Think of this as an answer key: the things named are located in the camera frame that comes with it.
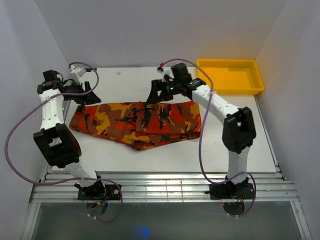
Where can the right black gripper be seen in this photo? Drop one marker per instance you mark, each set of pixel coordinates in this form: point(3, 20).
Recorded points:
point(153, 97)

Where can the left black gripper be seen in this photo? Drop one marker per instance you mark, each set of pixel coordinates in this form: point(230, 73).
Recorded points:
point(90, 98)

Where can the orange camouflage trousers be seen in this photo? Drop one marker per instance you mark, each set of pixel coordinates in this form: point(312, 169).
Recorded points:
point(139, 125)

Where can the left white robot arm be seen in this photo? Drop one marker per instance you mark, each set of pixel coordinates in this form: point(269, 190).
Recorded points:
point(54, 139)

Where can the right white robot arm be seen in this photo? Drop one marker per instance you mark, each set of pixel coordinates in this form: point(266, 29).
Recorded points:
point(238, 128)

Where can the dark label sticker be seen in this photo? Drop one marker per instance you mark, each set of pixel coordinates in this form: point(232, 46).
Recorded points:
point(91, 70)

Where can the yellow plastic tray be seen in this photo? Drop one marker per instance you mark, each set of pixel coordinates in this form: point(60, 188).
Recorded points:
point(232, 76)

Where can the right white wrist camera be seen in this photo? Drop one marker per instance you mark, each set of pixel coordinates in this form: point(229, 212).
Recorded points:
point(166, 72)

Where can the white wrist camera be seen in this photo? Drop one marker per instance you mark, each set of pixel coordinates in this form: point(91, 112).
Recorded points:
point(76, 74)
point(166, 72)

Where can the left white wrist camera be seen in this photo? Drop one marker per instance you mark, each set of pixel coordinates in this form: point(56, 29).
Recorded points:
point(76, 74)

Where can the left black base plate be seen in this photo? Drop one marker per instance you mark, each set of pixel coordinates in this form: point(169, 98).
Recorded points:
point(111, 193)

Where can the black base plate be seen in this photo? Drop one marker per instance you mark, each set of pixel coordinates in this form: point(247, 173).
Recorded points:
point(111, 193)
point(242, 191)

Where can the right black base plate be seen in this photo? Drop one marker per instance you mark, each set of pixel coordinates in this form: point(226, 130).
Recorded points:
point(242, 191)

